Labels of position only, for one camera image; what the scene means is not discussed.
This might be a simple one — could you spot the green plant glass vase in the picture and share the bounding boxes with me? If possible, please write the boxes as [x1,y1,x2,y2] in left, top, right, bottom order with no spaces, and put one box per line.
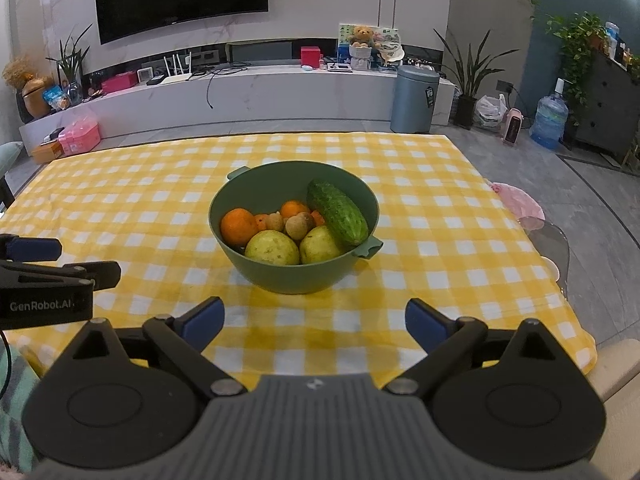
[46,24,93,106]

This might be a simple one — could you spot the blue grey trash can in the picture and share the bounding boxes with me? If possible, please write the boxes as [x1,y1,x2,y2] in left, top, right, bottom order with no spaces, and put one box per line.
[390,65,441,134]

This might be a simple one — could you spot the pink cushion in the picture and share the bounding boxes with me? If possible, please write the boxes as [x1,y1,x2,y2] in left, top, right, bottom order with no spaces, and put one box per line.
[490,181,546,231]

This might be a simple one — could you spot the dried flower bunch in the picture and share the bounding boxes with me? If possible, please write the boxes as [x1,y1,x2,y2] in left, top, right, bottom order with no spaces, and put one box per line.
[2,55,36,91]

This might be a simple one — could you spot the white router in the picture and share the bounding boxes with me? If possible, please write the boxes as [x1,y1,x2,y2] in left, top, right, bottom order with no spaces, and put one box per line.
[160,52,195,86]

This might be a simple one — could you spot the white marble television cabinet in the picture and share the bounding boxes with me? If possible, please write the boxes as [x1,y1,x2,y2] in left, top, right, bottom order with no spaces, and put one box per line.
[19,37,463,153]

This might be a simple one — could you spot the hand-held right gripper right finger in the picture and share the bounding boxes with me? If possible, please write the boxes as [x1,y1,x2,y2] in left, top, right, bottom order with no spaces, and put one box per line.
[382,297,558,399]

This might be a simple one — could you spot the yellow checkered tablecloth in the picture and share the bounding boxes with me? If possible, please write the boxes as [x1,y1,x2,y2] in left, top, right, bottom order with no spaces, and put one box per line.
[0,131,598,378]

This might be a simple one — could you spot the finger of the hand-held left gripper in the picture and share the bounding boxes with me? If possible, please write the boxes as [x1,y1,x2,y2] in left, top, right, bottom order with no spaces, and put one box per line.
[0,260,122,292]
[0,234,63,261]

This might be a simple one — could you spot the orange box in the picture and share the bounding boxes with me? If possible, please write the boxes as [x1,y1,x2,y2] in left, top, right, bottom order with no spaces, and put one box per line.
[31,140,63,164]

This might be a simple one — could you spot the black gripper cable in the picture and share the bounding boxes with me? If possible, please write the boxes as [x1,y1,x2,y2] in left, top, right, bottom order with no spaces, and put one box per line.
[0,330,11,397]

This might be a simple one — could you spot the dark cabinet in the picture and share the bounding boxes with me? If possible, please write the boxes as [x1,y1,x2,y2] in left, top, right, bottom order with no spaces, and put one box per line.
[565,52,640,166]

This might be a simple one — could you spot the pink space heater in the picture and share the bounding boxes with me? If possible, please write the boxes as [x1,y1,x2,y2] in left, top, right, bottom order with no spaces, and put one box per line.
[500,107,526,147]

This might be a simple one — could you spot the white plastic bag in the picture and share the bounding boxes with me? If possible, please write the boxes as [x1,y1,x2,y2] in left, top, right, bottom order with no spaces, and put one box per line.
[472,94,508,133]

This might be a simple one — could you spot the green colander bowl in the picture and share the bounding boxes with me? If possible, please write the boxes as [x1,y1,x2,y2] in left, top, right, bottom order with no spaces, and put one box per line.
[208,161,385,295]

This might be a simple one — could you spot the potted plant black pot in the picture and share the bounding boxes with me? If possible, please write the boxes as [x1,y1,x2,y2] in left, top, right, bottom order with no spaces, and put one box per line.
[432,27,521,131]

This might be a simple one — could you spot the pale teal chair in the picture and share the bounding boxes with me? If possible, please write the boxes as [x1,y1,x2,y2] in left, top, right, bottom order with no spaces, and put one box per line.
[0,141,26,196]

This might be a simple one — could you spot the teddy bear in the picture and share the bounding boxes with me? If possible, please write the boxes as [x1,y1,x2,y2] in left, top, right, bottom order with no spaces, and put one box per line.
[348,25,376,48]

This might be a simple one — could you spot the blue water bottle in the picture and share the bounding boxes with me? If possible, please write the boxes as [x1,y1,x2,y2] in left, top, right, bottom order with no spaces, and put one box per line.
[529,78,570,151]

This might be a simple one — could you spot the snack bag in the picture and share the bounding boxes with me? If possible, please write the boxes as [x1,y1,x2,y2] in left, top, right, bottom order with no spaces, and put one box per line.
[42,85,71,111]

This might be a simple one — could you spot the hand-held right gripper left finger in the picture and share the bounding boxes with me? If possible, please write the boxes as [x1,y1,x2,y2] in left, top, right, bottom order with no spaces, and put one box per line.
[72,296,248,399]

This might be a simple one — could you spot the magenta box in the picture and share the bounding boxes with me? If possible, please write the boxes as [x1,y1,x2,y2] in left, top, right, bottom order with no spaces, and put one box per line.
[101,71,138,95]

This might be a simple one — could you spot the green ivy plant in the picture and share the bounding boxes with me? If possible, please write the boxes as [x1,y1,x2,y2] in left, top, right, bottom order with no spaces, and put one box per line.
[532,12,608,111]

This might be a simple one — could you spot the cream chair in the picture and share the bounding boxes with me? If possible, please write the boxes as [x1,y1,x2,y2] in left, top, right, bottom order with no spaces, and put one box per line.
[590,337,640,406]

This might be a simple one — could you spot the brown round vase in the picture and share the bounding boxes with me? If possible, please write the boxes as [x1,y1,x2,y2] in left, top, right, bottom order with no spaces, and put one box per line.
[21,77,53,120]

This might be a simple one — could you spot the black hanging cable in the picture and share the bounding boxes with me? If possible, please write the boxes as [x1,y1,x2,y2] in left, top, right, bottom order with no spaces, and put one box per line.
[192,62,251,109]

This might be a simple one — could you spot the pink storage box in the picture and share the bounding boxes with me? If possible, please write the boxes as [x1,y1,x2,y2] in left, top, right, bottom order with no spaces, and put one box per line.
[58,115,102,155]

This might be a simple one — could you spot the colourful picture board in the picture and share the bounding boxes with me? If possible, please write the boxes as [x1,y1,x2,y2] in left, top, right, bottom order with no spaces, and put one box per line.
[337,23,401,66]

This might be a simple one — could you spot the teal striped cloth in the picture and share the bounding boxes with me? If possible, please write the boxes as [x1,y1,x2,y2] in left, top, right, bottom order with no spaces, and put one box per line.
[0,332,51,476]

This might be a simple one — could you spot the bottles on cabinet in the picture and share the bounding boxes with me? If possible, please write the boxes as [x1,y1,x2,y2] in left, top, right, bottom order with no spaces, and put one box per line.
[602,21,640,68]

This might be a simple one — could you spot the green cucumber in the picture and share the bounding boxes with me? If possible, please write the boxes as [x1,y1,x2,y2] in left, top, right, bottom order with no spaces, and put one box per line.
[306,179,370,247]

